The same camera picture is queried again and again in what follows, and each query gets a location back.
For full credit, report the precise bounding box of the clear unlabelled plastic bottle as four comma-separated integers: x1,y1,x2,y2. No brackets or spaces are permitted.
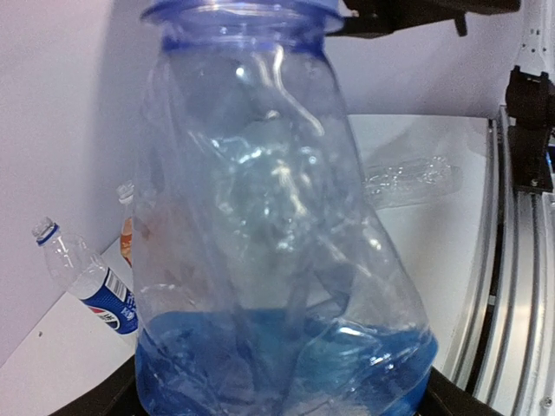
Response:
363,156,463,210

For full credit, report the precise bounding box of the blue label crushed water bottle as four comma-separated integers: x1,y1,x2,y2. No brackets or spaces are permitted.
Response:
132,1,438,415

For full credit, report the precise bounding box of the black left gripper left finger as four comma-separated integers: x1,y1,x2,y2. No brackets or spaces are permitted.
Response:
51,359,143,416

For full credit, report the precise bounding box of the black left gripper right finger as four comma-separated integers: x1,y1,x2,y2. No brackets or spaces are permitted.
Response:
416,367,501,416

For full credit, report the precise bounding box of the orange label crushed bottle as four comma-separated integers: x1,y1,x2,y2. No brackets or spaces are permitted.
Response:
116,180,134,266

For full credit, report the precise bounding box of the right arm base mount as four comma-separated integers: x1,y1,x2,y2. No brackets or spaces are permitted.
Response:
506,66,554,193

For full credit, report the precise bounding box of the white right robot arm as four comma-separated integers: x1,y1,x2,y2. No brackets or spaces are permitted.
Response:
331,0,554,76

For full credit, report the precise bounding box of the Pepsi bottle blue label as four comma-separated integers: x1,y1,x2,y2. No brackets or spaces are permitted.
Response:
32,217,138,338

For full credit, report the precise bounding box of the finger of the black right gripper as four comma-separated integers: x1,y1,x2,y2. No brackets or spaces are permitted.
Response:
330,0,520,37

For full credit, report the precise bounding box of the aluminium table front rail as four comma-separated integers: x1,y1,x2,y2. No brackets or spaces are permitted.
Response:
440,107,554,415

